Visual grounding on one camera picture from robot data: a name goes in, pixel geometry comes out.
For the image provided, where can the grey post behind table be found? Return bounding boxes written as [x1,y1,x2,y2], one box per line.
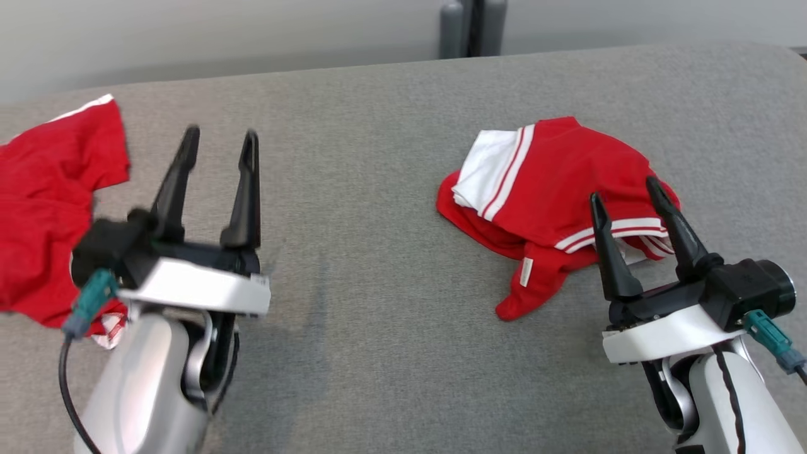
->
[439,0,468,59]

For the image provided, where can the camera cable teal plug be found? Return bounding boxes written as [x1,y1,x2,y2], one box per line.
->
[59,268,120,454]
[743,309,807,385]

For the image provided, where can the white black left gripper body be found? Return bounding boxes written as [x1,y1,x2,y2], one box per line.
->
[119,240,272,316]

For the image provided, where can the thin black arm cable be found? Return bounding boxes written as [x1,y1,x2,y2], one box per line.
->
[211,328,241,414]
[716,350,749,454]

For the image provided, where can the grey partition foot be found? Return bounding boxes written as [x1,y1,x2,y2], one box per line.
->
[482,0,508,56]

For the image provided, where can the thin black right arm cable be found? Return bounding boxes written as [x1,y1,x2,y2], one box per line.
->
[716,350,749,454]

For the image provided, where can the red shorts white stripes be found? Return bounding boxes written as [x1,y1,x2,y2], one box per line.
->
[436,117,682,322]

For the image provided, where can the right camera cable teal plug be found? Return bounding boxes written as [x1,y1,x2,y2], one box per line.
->
[743,309,807,385]

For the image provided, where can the left camera cable teal plug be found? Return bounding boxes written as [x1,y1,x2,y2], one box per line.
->
[59,268,120,454]

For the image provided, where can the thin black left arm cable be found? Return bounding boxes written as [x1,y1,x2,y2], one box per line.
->
[211,328,241,414]

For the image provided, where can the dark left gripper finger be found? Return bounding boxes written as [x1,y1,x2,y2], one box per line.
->
[150,125,201,243]
[219,129,262,250]

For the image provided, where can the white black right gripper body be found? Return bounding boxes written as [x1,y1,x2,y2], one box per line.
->
[602,281,743,365]

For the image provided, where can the red basketball jersey white trim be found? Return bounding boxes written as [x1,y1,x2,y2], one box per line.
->
[0,95,131,351]

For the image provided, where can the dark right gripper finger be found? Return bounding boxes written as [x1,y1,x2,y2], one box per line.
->
[589,192,644,302]
[645,175,724,281]

